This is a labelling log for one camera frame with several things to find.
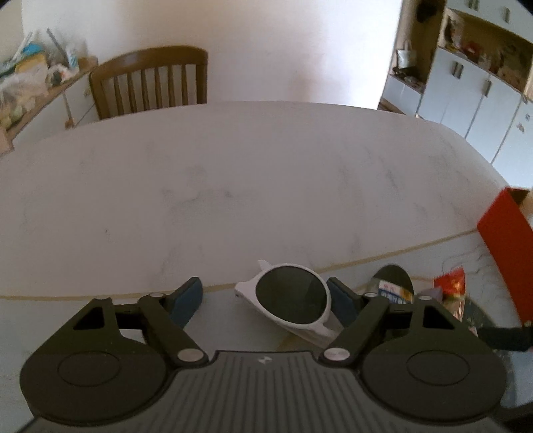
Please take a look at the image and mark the white tote bag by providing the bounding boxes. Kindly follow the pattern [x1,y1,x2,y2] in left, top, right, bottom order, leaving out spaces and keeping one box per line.
[395,39,414,70]

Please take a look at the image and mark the plastic bag with items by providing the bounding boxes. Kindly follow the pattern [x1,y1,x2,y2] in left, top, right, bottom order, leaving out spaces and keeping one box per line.
[0,62,50,128]

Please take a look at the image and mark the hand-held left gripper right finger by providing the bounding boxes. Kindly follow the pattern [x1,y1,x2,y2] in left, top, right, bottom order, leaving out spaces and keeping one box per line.
[320,277,472,369]

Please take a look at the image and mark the blue and yellow box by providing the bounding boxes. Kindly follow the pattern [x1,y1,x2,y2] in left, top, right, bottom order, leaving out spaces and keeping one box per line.
[14,44,48,75]

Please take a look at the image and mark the red tin box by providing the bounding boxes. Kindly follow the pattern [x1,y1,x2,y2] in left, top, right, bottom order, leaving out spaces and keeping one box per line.
[477,187,533,329]

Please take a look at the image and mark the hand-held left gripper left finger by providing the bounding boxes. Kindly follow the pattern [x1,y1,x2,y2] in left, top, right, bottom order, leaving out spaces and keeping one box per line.
[54,277,209,368]

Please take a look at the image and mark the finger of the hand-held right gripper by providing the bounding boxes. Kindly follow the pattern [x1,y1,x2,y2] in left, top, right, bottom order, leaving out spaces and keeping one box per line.
[475,320,533,351]

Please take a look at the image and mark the packet with blue label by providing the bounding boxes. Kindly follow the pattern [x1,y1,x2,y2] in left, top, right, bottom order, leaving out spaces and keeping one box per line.
[368,279,415,307]

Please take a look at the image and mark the red snack packet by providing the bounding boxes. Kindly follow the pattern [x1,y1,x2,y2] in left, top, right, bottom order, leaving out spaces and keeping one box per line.
[433,266,467,321]

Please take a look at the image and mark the wooden sideboard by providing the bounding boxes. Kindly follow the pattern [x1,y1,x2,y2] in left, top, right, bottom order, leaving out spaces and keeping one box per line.
[0,56,101,157]

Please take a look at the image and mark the wooden chair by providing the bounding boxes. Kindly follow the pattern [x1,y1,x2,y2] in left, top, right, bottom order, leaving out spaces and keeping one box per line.
[89,46,209,121]

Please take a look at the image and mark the white sunglasses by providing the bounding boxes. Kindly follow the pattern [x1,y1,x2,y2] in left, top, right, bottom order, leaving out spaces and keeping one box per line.
[234,260,340,346]

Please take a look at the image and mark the white wall cabinet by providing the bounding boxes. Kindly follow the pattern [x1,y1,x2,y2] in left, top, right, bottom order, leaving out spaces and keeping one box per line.
[377,0,533,188]

